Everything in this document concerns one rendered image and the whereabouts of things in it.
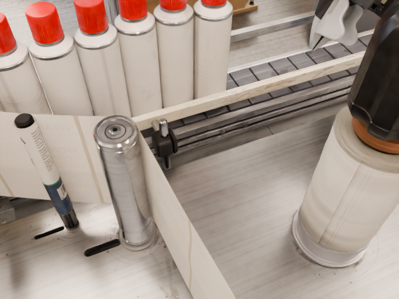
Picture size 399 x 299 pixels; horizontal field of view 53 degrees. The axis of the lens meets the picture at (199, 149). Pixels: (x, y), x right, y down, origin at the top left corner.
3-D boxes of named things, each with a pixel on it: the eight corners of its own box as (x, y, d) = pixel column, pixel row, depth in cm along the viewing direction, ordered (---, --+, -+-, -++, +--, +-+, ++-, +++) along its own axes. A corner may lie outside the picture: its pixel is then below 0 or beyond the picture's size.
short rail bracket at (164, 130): (161, 185, 59) (155, 130, 50) (154, 170, 61) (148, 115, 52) (181, 178, 60) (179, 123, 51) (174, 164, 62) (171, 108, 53)
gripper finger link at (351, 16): (328, 65, 63) (369, 13, 58) (307, 44, 67) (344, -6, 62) (339, 69, 65) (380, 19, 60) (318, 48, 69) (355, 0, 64)
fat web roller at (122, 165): (124, 257, 47) (95, 156, 32) (114, 225, 49) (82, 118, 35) (161, 243, 48) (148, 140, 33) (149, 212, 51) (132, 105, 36)
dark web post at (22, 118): (66, 232, 49) (13, 127, 34) (63, 221, 50) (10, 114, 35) (81, 228, 49) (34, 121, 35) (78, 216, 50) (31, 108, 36)
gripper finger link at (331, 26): (316, 61, 61) (357, 8, 56) (295, 40, 65) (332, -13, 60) (328, 65, 63) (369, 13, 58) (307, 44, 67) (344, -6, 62)
